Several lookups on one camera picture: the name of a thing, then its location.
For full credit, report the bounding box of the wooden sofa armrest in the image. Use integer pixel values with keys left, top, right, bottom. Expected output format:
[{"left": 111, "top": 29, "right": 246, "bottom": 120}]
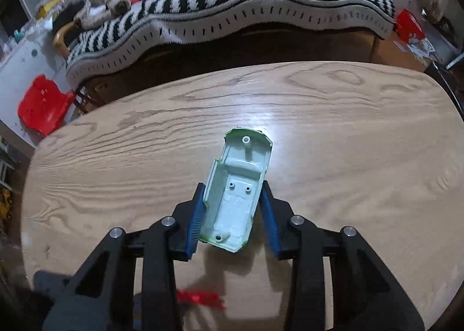
[{"left": 53, "top": 23, "right": 77, "bottom": 60}]

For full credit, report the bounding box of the beige plush toy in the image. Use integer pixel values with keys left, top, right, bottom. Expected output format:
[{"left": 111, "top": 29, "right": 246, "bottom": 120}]
[{"left": 73, "top": 0, "right": 132, "bottom": 29}]

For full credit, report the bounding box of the clear plastic bag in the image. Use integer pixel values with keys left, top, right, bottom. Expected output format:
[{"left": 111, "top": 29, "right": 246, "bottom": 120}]
[{"left": 405, "top": 37, "right": 436, "bottom": 60}]

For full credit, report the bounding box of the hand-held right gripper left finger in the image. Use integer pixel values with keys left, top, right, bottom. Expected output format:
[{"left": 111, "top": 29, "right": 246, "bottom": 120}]
[{"left": 43, "top": 183, "right": 206, "bottom": 331}]

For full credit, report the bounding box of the red plastic chair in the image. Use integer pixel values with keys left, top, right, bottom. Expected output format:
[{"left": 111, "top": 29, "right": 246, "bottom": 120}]
[{"left": 18, "top": 74, "right": 75, "bottom": 136}]

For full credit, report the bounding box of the red plastic piece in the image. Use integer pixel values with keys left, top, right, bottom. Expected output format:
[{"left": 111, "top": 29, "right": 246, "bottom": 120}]
[{"left": 177, "top": 289, "right": 226, "bottom": 312}]

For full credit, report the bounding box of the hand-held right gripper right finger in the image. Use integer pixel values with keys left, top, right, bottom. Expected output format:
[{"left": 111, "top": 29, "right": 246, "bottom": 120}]
[{"left": 259, "top": 180, "right": 425, "bottom": 331}]

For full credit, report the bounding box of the light green toy car shell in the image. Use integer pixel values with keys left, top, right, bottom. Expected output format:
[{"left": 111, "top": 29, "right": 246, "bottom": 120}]
[{"left": 197, "top": 128, "right": 273, "bottom": 254}]

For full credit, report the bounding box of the yellow box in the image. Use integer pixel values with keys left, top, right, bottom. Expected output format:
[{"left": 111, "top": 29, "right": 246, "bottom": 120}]
[{"left": 35, "top": 0, "right": 61, "bottom": 20}]

